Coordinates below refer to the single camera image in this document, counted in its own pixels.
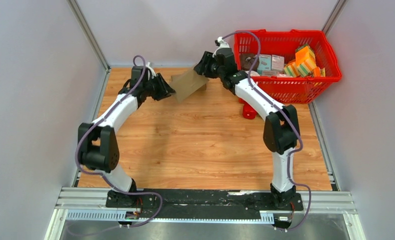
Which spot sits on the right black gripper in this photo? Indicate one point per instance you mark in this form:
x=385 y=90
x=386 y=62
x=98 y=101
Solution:
x=202 y=67

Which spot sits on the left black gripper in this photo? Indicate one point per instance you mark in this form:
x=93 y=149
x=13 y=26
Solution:
x=166 y=89

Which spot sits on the cardboard sheet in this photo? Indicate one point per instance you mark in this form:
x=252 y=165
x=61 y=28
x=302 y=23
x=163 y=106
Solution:
x=187 y=83

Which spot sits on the brown cardboard paper box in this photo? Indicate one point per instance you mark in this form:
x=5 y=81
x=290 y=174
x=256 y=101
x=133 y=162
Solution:
x=202 y=88

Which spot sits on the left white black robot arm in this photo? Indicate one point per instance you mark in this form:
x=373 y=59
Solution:
x=97 y=152

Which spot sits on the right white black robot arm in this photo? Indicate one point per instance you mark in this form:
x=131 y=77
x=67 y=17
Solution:
x=281 y=124

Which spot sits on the brown round toy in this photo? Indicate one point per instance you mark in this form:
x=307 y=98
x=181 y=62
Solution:
x=249 y=61

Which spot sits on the white round lid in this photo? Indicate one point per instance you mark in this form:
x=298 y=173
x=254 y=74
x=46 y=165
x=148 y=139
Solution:
x=252 y=73

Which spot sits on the teal small carton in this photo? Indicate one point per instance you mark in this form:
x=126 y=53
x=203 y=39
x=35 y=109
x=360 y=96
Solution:
x=265 y=63

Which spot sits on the red toy pepper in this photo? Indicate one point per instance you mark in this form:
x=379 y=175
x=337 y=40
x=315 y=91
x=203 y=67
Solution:
x=247 y=111

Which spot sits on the grey small carton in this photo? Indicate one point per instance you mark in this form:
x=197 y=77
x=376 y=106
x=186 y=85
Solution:
x=277 y=63

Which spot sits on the red plastic shopping basket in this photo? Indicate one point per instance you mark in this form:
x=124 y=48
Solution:
x=290 y=90

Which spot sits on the orange green striped sponge stack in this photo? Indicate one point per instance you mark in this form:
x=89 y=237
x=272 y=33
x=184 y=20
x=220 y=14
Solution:
x=304 y=64

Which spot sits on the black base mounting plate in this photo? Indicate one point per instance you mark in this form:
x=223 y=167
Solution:
x=202 y=203

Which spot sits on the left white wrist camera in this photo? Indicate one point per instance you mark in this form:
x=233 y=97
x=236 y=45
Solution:
x=151 y=72

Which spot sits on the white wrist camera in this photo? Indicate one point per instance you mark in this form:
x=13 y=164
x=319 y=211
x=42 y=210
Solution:
x=151 y=72
x=221 y=44

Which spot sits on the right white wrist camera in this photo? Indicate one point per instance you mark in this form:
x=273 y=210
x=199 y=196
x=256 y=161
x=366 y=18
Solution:
x=221 y=44

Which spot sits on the aluminium frame rail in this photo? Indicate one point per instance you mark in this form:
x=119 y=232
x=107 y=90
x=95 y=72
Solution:
x=319 y=208

